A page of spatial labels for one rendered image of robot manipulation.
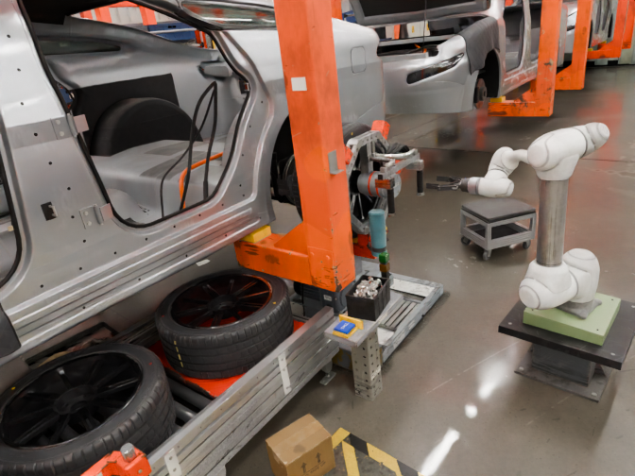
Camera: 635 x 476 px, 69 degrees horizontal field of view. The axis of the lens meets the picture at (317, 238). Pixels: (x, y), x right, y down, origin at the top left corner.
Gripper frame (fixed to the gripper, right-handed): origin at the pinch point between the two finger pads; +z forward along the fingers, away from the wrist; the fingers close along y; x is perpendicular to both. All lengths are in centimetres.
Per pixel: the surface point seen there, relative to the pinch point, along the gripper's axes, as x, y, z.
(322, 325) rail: -50, -84, 22
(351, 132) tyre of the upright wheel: 31, -22, 37
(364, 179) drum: 5.7, -23.1, 30.1
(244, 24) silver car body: 90, -56, 69
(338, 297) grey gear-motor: -50, -59, 29
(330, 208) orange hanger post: 11, -79, 13
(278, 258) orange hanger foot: -20, -80, 48
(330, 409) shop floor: -83, -101, 9
